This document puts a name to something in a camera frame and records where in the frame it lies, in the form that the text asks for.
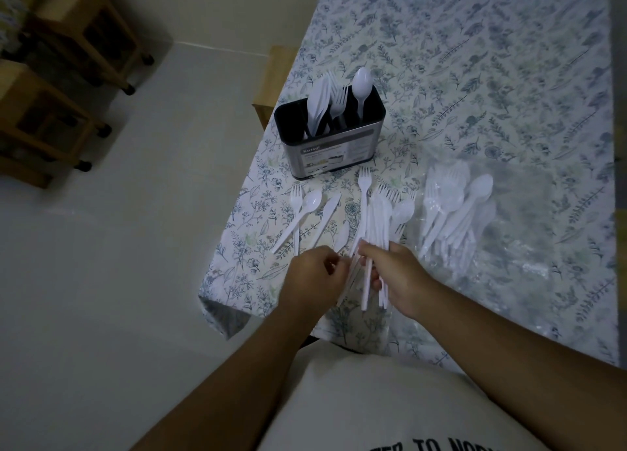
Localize person's left hand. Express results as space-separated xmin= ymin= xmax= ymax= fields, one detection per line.
xmin=277 ymin=246 xmax=352 ymax=327

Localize person's right hand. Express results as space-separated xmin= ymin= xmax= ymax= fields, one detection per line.
xmin=358 ymin=241 xmax=440 ymax=323

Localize bundle of white plastic cutlery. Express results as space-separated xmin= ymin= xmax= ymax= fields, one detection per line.
xmin=336 ymin=165 xmax=418 ymax=313

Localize white plastic knife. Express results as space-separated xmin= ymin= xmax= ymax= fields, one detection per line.
xmin=313 ymin=192 xmax=342 ymax=249

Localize white plastic fork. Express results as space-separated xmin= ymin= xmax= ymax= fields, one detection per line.
xmin=289 ymin=182 xmax=305 ymax=254

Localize pile of white plastic cutlery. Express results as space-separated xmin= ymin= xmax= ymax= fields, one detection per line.
xmin=419 ymin=161 xmax=496 ymax=275

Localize steel cutlery caddy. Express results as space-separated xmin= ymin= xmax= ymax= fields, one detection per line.
xmin=273 ymin=84 xmax=388 ymax=181

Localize clear plastic bag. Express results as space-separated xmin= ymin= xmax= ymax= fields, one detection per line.
xmin=416 ymin=147 xmax=579 ymax=339

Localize bunch of white plastic cutlery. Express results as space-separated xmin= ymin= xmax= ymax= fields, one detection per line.
xmin=304 ymin=66 xmax=376 ymax=141

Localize person's right forearm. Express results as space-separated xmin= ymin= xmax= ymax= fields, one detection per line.
xmin=413 ymin=288 xmax=627 ymax=451

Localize person's left forearm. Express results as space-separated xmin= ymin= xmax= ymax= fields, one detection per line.
xmin=129 ymin=313 xmax=319 ymax=451

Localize wooden stool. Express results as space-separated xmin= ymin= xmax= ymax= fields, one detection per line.
xmin=0 ymin=58 xmax=112 ymax=190
xmin=251 ymin=45 xmax=300 ymax=131
xmin=27 ymin=0 xmax=155 ymax=96

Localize blue floral tablecloth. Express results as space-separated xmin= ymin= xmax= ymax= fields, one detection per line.
xmin=198 ymin=0 xmax=620 ymax=368

